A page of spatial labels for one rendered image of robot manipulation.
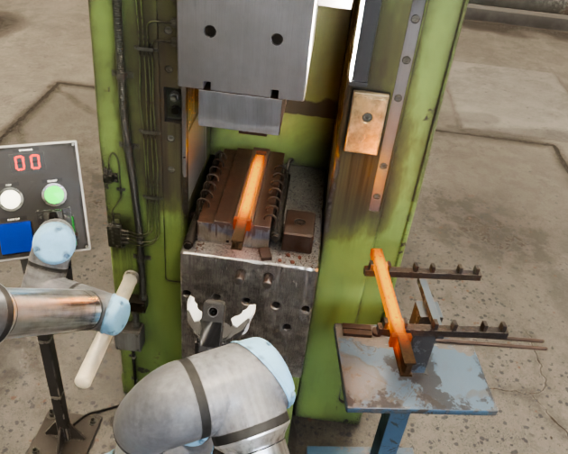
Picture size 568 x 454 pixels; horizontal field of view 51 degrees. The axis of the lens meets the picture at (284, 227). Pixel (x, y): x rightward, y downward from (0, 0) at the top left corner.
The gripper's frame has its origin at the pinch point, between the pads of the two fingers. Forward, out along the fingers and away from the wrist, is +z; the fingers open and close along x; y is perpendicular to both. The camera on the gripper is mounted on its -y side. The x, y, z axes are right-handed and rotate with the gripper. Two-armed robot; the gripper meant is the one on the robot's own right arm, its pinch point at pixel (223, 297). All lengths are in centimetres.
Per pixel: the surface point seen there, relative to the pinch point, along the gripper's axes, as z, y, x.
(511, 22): 617, 97, 226
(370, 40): 41, -49, 26
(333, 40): 79, -36, 18
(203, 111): 30.7, -30.9, -11.3
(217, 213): 34.4, 1.1, -7.7
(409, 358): -9.8, 1.1, 42.5
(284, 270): 24.6, 10.4, 12.8
